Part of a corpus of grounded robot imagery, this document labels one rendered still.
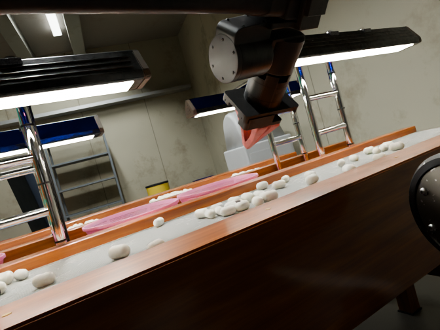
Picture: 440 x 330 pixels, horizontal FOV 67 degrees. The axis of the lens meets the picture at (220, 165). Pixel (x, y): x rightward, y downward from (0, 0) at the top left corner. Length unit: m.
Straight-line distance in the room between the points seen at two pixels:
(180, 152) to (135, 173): 0.98
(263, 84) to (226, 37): 0.10
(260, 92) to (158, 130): 6.40
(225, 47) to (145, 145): 6.40
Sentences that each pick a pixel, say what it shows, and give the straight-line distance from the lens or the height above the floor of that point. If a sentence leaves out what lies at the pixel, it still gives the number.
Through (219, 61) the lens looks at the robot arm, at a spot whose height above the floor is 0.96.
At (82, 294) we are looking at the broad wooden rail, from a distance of 0.35.
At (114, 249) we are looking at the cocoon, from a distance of 0.56.
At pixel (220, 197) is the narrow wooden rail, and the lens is 0.85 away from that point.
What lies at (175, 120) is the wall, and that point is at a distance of 6.95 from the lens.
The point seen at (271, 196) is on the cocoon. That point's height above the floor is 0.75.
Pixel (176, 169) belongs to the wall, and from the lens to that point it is 6.83.
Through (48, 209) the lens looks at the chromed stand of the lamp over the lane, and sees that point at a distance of 0.81.
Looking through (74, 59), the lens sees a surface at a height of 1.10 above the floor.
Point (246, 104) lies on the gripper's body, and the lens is 0.50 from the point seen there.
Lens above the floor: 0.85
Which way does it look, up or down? 1 degrees down
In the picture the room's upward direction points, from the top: 16 degrees counter-clockwise
